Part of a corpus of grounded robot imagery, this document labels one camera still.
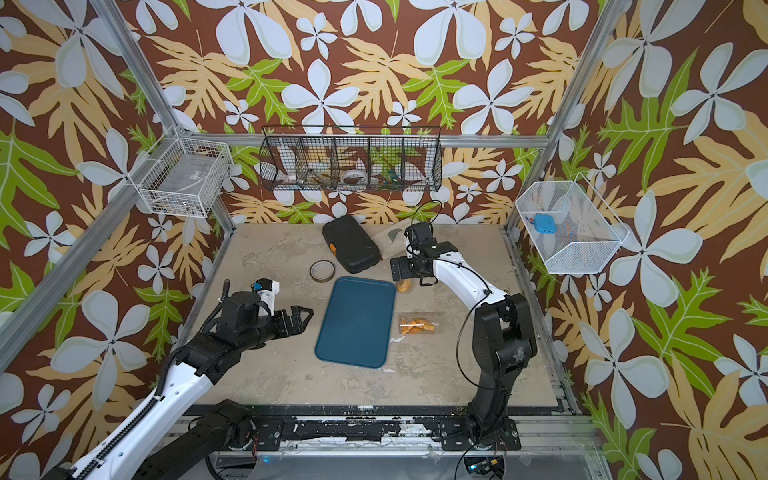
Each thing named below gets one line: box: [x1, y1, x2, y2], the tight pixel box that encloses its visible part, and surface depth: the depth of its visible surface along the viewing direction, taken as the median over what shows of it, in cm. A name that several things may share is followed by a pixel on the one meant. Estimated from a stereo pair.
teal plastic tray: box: [315, 276, 396, 368], surface depth 93 cm
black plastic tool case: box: [322, 215, 381, 273], surface depth 109 cm
